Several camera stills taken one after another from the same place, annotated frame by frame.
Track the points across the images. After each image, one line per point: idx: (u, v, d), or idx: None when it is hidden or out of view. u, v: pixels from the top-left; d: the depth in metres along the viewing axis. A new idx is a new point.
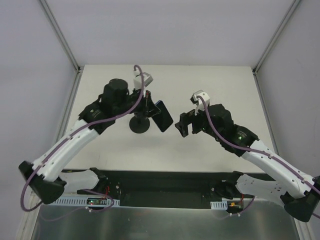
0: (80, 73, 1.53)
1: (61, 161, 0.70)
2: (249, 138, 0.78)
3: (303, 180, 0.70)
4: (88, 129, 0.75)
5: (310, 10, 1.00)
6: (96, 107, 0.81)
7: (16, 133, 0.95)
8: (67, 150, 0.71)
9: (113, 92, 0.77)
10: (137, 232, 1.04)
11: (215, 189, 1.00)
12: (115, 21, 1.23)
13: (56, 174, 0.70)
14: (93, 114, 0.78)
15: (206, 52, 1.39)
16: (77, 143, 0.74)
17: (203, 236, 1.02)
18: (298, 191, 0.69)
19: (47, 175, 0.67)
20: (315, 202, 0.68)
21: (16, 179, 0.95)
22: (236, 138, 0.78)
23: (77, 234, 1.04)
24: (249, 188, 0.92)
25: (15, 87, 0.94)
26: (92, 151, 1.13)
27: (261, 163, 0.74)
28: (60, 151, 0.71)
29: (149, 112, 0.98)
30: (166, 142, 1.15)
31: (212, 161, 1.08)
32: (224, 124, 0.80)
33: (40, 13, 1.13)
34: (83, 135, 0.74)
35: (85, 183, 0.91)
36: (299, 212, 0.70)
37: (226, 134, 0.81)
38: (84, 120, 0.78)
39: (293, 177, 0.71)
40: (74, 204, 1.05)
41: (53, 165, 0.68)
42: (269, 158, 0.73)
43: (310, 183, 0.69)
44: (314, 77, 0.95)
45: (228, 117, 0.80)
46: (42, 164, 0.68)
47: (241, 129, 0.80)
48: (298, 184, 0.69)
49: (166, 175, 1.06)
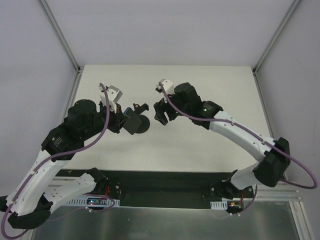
0: (80, 73, 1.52)
1: (31, 197, 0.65)
2: (214, 110, 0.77)
3: (264, 141, 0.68)
4: (51, 161, 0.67)
5: (310, 9, 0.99)
6: (60, 131, 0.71)
7: (16, 134, 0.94)
8: (35, 185, 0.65)
9: (79, 116, 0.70)
10: (136, 232, 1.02)
11: (215, 188, 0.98)
12: (115, 21, 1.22)
13: (32, 206, 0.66)
14: (54, 142, 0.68)
15: (206, 52, 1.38)
16: (44, 175, 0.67)
17: (203, 236, 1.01)
18: (259, 152, 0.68)
19: (20, 212, 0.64)
20: (276, 161, 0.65)
21: (15, 180, 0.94)
22: (202, 111, 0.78)
23: (76, 235, 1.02)
24: (240, 180, 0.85)
25: (15, 87, 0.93)
26: (94, 151, 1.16)
27: (225, 130, 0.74)
28: (27, 187, 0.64)
29: (120, 125, 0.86)
30: (166, 143, 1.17)
31: (211, 161, 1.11)
32: (189, 100, 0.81)
33: (39, 12, 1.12)
34: (48, 166, 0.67)
35: (84, 188, 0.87)
36: (267, 175, 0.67)
37: (193, 110, 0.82)
38: (47, 150, 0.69)
39: (254, 140, 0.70)
40: (74, 204, 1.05)
41: (23, 202, 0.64)
42: (232, 125, 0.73)
43: (270, 143, 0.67)
44: (314, 77, 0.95)
45: (193, 93, 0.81)
46: (13, 201, 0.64)
47: (207, 103, 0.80)
48: (258, 145, 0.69)
49: (166, 175, 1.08)
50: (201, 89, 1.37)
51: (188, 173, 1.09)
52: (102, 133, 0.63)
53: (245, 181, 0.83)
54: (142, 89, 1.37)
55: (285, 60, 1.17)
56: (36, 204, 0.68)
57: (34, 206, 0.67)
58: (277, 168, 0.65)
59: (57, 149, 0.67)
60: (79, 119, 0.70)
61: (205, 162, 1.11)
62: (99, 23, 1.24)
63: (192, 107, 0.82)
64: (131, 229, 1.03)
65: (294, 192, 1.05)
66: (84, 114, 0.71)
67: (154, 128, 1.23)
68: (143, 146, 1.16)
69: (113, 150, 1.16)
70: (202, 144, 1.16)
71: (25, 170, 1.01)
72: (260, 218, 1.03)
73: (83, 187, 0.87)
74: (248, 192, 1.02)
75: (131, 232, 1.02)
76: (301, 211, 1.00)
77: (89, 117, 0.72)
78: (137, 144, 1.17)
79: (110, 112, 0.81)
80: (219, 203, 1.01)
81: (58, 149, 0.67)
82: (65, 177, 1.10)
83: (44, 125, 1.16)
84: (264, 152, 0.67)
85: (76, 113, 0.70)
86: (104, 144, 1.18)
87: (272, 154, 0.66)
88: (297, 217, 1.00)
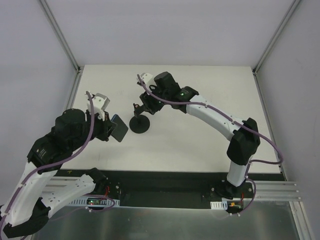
0: (80, 73, 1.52)
1: (24, 208, 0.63)
2: (190, 94, 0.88)
3: (233, 121, 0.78)
4: (38, 173, 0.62)
5: (310, 10, 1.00)
6: (47, 141, 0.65)
7: (15, 134, 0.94)
8: (25, 197, 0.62)
9: (64, 126, 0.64)
10: (137, 232, 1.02)
11: (215, 188, 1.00)
12: (116, 21, 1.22)
13: (27, 215, 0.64)
14: (39, 154, 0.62)
15: (206, 52, 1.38)
16: (34, 187, 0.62)
17: (203, 236, 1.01)
18: (229, 131, 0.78)
19: (14, 223, 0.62)
20: (243, 140, 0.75)
21: (15, 180, 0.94)
22: (179, 96, 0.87)
23: (76, 235, 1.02)
24: (233, 174, 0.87)
25: (15, 87, 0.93)
26: (95, 151, 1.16)
27: (200, 113, 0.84)
28: (18, 199, 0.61)
29: (109, 132, 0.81)
30: (166, 143, 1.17)
31: (212, 161, 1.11)
32: (168, 86, 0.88)
33: (39, 12, 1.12)
34: (37, 178, 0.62)
35: (81, 191, 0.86)
36: (237, 154, 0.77)
37: (171, 95, 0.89)
38: (33, 162, 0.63)
39: (225, 120, 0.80)
40: (73, 204, 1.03)
41: (17, 213, 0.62)
42: (206, 108, 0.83)
43: (239, 123, 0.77)
44: (314, 77, 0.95)
45: (169, 79, 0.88)
46: (6, 213, 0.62)
47: (184, 88, 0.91)
48: (228, 125, 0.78)
49: (167, 175, 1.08)
50: (201, 89, 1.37)
51: (187, 173, 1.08)
52: (83, 147, 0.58)
53: (236, 172, 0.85)
54: (142, 89, 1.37)
55: (285, 61, 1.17)
56: (31, 212, 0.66)
57: (29, 215, 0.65)
58: (244, 145, 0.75)
59: (41, 161, 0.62)
60: (67, 129, 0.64)
61: (205, 162, 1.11)
62: (99, 24, 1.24)
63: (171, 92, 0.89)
64: (131, 229, 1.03)
65: (294, 192, 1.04)
66: (72, 123, 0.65)
67: (155, 128, 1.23)
68: (143, 146, 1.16)
69: (113, 149, 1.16)
70: (202, 145, 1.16)
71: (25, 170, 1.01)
72: (260, 218, 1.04)
73: (82, 188, 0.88)
74: (248, 192, 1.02)
75: (131, 232, 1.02)
76: (301, 211, 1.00)
77: (77, 128, 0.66)
78: (138, 144, 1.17)
79: (98, 120, 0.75)
80: (219, 203, 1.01)
81: (43, 162, 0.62)
82: (64, 177, 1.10)
83: (45, 125, 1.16)
84: (233, 131, 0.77)
85: (63, 123, 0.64)
86: (104, 144, 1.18)
87: (240, 133, 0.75)
88: (297, 217, 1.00)
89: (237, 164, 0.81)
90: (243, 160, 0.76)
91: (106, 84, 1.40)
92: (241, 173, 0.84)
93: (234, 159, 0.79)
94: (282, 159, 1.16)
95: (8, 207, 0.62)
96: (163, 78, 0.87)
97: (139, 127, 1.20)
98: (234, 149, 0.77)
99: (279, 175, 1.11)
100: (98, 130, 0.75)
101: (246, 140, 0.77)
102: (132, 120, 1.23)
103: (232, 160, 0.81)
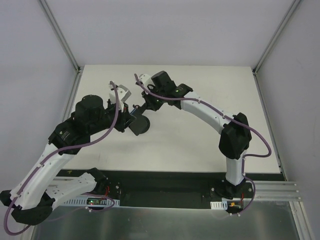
0: (80, 73, 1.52)
1: (37, 191, 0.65)
2: (185, 91, 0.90)
3: (224, 115, 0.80)
4: (58, 154, 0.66)
5: (310, 10, 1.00)
6: (68, 126, 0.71)
7: (16, 134, 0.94)
8: (42, 177, 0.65)
9: (85, 111, 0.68)
10: (137, 232, 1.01)
11: (215, 189, 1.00)
12: (115, 21, 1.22)
13: (37, 200, 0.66)
14: (62, 136, 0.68)
15: (206, 52, 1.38)
16: (51, 168, 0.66)
17: (203, 237, 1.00)
18: (219, 125, 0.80)
19: (24, 206, 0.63)
20: (233, 133, 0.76)
21: (15, 180, 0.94)
22: (175, 92, 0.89)
23: (75, 235, 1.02)
24: (231, 172, 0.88)
25: (14, 87, 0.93)
26: (94, 151, 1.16)
27: (194, 108, 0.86)
28: (34, 179, 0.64)
29: (125, 124, 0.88)
30: (166, 143, 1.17)
31: (211, 161, 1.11)
32: (164, 83, 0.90)
33: (39, 12, 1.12)
34: (56, 159, 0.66)
35: (82, 188, 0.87)
36: (229, 149, 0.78)
37: (167, 92, 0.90)
38: (54, 144, 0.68)
39: (216, 115, 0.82)
40: (73, 204, 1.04)
41: (29, 195, 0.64)
42: (198, 103, 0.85)
43: (229, 117, 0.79)
44: (314, 77, 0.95)
45: (164, 77, 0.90)
46: (17, 195, 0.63)
47: (180, 86, 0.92)
48: (219, 119, 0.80)
49: (166, 175, 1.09)
50: (201, 89, 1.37)
51: (187, 172, 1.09)
52: (109, 132, 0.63)
53: (233, 171, 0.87)
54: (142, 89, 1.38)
55: (285, 60, 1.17)
56: (39, 198, 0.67)
57: (38, 201, 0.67)
58: (234, 139, 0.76)
59: (65, 142, 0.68)
60: (87, 114, 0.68)
61: (204, 162, 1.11)
62: (100, 24, 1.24)
63: (167, 89, 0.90)
64: (131, 229, 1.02)
65: (294, 192, 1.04)
66: (91, 109, 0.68)
67: (155, 128, 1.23)
68: (143, 146, 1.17)
69: (114, 150, 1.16)
70: (202, 145, 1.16)
71: (25, 170, 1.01)
72: (260, 218, 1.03)
73: (85, 185, 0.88)
74: (248, 192, 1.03)
75: (131, 232, 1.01)
76: (301, 211, 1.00)
77: (96, 113, 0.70)
78: (138, 144, 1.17)
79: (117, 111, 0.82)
80: (219, 203, 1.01)
81: (66, 142, 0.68)
82: (64, 177, 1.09)
83: (45, 125, 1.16)
84: (223, 125, 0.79)
85: (83, 108, 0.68)
86: (105, 144, 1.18)
87: (229, 127, 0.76)
88: (297, 217, 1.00)
89: (230, 158, 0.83)
90: (234, 154, 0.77)
91: (106, 84, 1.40)
92: (237, 171, 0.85)
93: (226, 153, 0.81)
94: (282, 159, 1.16)
95: (21, 188, 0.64)
96: (158, 76, 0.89)
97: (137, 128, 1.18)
98: (225, 144, 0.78)
99: (279, 175, 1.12)
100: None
101: (238, 135, 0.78)
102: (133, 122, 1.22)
103: (224, 154, 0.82)
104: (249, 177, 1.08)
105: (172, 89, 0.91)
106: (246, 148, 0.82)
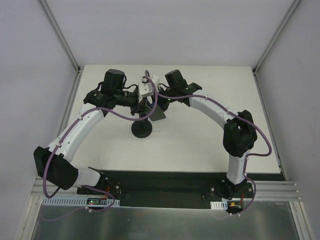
0: (80, 73, 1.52)
1: (75, 142, 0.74)
2: (194, 89, 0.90)
3: (228, 111, 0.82)
4: (96, 110, 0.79)
5: (310, 10, 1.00)
6: (98, 92, 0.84)
7: (16, 133, 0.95)
8: (81, 128, 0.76)
9: (114, 76, 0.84)
10: (137, 232, 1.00)
11: (215, 188, 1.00)
12: (115, 20, 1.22)
13: (73, 153, 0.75)
14: (97, 97, 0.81)
15: (205, 52, 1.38)
16: (88, 122, 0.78)
17: (203, 237, 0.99)
18: (223, 120, 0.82)
19: (65, 154, 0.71)
20: (235, 129, 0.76)
21: (16, 180, 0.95)
22: (184, 89, 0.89)
23: (75, 235, 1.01)
24: (232, 172, 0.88)
25: (14, 88, 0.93)
26: (94, 151, 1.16)
27: (200, 105, 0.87)
28: (74, 130, 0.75)
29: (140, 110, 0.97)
30: (166, 143, 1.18)
31: (211, 161, 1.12)
32: (176, 81, 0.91)
33: (39, 13, 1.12)
34: (93, 115, 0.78)
35: (90, 179, 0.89)
36: (231, 145, 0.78)
37: (178, 90, 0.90)
38: (89, 104, 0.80)
39: (221, 111, 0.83)
40: (73, 204, 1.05)
41: (70, 144, 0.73)
42: (205, 100, 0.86)
43: (233, 113, 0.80)
44: (314, 78, 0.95)
45: (177, 75, 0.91)
46: (59, 144, 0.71)
47: (190, 84, 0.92)
48: (223, 114, 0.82)
49: (166, 176, 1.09)
50: None
51: (187, 172, 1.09)
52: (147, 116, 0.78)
53: (233, 168, 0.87)
54: None
55: (285, 60, 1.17)
56: (74, 153, 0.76)
57: (72, 154, 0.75)
58: (236, 136, 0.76)
59: (100, 101, 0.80)
60: (114, 80, 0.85)
61: (204, 162, 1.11)
62: (100, 24, 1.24)
63: (178, 87, 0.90)
64: (131, 229, 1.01)
65: (294, 192, 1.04)
66: (118, 75, 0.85)
67: (155, 128, 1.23)
68: (144, 146, 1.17)
69: (114, 150, 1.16)
70: (202, 145, 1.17)
71: (25, 170, 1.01)
72: (260, 217, 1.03)
73: (94, 175, 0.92)
74: (248, 192, 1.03)
75: (132, 232, 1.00)
76: (301, 211, 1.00)
77: (120, 80, 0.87)
78: (138, 144, 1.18)
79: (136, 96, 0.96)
80: (219, 203, 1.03)
81: (101, 102, 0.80)
82: None
83: (45, 124, 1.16)
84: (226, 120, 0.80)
85: (112, 75, 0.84)
86: (104, 144, 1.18)
87: (233, 123, 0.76)
88: (297, 217, 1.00)
89: (232, 156, 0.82)
90: (237, 150, 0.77)
91: None
92: (237, 168, 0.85)
93: (230, 150, 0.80)
94: (282, 159, 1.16)
95: (62, 138, 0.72)
96: (172, 74, 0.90)
97: (139, 131, 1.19)
98: (228, 140, 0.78)
99: (279, 175, 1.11)
100: (132, 102, 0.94)
101: (242, 134, 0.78)
102: (134, 125, 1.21)
103: (227, 150, 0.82)
104: (250, 177, 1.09)
105: (183, 88, 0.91)
106: (250, 146, 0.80)
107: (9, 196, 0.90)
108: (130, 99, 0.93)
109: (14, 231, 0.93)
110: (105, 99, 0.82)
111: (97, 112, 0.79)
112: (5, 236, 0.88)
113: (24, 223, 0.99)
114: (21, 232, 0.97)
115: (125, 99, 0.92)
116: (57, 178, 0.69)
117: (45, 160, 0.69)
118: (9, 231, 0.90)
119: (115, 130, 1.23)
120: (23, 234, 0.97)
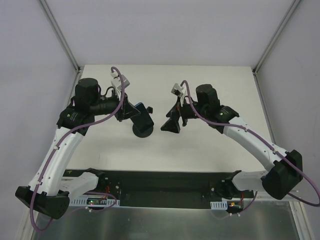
0: (80, 73, 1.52)
1: (57, 175, 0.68)
2: (230, 115, 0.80)
3: (275, 150, 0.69)
4: (72, 134, 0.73)
5: (310, 10, 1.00)
6: (71, 110, 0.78)
7: (16, 133, 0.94)
8: (60, 158, 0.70)
9: (85, 90, 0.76)
10: (136, 232, 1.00)
11: (215, 188, 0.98)
12: (115, 20, 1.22)
13: (57, 186, 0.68)
14: (71, 118, 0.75)
15: (205, 52, 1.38)
16: (66, 149, 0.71)
17: (203, 236, 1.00)
18: (269, 161, 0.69)
19: (48, 191, 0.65)
20: (283, 170, 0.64)
21: (17, 179, 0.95)
22: (218, 114, 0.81)
23: (75, 235, 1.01)
24: (244, 183, 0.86)
25: (14, 88, 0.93)
26: (94, 151, 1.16)
27: (239, 137, 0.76)
28: (53, 162, 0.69)
29: (125, 115, 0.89)
30: (165, 142, 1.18)
31: (212, 160, 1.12)
32: (209, 102, 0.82)
33: (39, 13, 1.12)
34: (69, 141, 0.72)
35: (86, 185, 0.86)
36: (274, 188, 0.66)
37: (210, 112, 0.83)
38: (64, 127, 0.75)
39: (265, 148, 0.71)
40: (74, 204, 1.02)
41: (51, 179, 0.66)
42: (245, 132, 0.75)
43: (281, 153, 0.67)
44: (314, 77, 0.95)
45: (213, 95, 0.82)
46: (39, 182, 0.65)
47: (224, 108, 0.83)
48: (268, 153, 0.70)
49: (166, 176, 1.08)
50: None
51: (187, 172, 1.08)
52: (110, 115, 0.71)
53: (250, 186, 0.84)
54: (141, 89, 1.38)
55: (285, 61, 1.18)
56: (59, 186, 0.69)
57: (58, 187, 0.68)
58: (284, 178, 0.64)
59: (75, 121, 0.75)
60: (85, 93, 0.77)
61: (204, 162, 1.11)
62: (100, 24, 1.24)
63: (211, 108, 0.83)
64: (131, 229, 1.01)
65: (294, 192, 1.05)
66: (90, 88, 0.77)
67: (155, 128, 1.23)
68: (144, 146, 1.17)
69: (114, 150, 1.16)
70: (202, 145, 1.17)
71: (26, 170, 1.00)
72: (261, 218, 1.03)
73: (89, 180, 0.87)
74: (248, 192, 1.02)
75: (132, 232, 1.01)
76: (301, 211, 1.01)
77: (94, 91, 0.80)
78: (138, 144, 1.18)
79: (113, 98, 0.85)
80: (219, 203, 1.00)
81: (76, 122, 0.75)
82: (64, 177, 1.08)
83: (45, 124, 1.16)
84: (273, 162, 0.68)
85: (81, 89, 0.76)
86: (104, 144, 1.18)
87: (281, 165, 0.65)
88: (297, 217, 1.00)
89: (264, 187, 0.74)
90: (281, 195, 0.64)
91: (106, 84, 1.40)
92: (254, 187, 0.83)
93: (270, 191, 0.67)
94: None
95: (41, 175, 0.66)
96: (209, 95, 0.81)
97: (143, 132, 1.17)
98: (271, 183, 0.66)
99: None
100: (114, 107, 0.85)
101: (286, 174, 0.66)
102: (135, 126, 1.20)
103: (268, 193, 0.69)
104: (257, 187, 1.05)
105: (217, 111, 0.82)
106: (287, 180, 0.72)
107: (9, 195, 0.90)
108: (110, 104, 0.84)
109: (15, 231, 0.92)
110: (80, 118, 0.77)
111: (72, 136, 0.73)
112: (5, 236, 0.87)
113: (24, 223, 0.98)
114: (21, 232, 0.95)
115: (105, 106, 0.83)
116: (46, 214, 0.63)
117: (28, 199, 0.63)
118: (9, 231, 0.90)
119: (116, 130, 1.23)
120: (23, 234, 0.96)
